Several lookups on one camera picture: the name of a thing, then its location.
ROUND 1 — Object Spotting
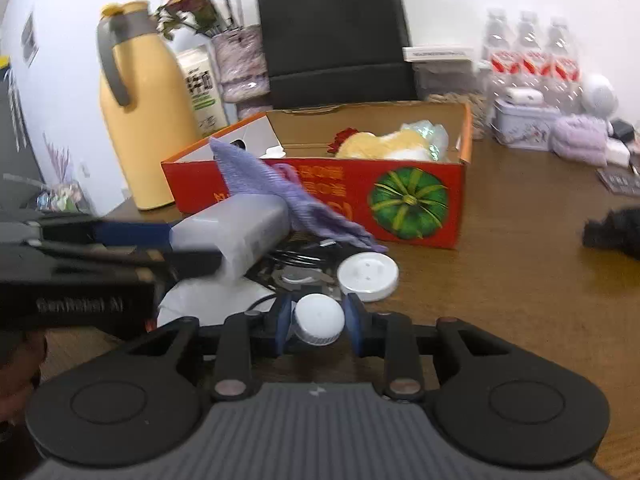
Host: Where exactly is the white cloth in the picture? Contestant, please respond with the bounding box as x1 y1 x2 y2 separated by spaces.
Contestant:
157 278 273 326

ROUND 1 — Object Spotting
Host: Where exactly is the white round lid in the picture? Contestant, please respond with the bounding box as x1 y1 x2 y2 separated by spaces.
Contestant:
336 252 399 302

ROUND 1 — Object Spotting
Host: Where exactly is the small white bottle cap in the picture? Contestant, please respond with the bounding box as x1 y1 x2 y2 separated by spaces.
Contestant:
293 294 345 347

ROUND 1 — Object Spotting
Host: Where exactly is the black braided cable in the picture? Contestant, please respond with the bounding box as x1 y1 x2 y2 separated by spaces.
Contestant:
259 238 362 281

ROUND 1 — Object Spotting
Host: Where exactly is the purple knitted cloth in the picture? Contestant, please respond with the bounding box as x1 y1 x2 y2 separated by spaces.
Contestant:
208 138 387 252

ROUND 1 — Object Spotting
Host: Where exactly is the yellow white plush toy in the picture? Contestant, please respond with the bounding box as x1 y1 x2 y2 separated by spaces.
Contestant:
335 129 434 162

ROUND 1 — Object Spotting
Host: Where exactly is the bubble wrap packet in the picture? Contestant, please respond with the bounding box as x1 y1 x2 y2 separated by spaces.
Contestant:
401 119 449 162

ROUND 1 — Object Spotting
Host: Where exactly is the red fabric rose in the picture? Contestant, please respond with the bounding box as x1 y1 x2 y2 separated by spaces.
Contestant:
326 128 358 155

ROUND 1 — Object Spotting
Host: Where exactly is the yellow thermos jug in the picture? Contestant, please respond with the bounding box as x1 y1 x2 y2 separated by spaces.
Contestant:
96 1 202 210

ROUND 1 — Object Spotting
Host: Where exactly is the red cardboard box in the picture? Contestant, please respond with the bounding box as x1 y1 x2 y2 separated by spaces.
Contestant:
159 100 474 252

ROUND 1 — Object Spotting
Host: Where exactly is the milk carton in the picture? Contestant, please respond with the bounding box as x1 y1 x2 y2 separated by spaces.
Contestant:
177 46 229 136

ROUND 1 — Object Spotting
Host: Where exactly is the decorated tin box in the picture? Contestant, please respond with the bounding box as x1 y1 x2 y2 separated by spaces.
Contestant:
491 99 561 152

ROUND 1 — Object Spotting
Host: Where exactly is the black cloth glove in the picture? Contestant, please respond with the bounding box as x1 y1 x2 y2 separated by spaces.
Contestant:
582 208 640 260

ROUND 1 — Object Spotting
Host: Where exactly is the clear cereal container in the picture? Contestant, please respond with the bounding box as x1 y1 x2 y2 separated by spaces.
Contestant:
413 58 486 140

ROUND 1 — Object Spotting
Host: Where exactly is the lilac fluffy scrunchie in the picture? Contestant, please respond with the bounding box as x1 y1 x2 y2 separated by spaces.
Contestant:
549 115 608 167

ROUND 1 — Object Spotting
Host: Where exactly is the black paper shopping bag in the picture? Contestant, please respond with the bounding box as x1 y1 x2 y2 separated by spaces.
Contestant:
257 0 416 110

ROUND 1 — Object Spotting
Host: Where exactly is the water bottle left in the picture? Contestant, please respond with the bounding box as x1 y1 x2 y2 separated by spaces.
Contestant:
482 10 518 113

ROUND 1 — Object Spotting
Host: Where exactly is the water bottle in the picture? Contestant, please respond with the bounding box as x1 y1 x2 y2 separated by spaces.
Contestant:
514 11 547 91
482 10 518 113
546 18 580 115

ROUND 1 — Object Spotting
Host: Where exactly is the water bottle middle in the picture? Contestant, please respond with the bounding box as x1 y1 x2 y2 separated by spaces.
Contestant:
514 11 547 91

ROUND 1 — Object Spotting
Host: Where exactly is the water bottle right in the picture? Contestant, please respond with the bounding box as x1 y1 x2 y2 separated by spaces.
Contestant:
546 18 580 115

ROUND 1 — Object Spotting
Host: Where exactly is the white round speaker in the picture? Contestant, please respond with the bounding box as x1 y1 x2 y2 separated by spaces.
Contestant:
582 72 618 119

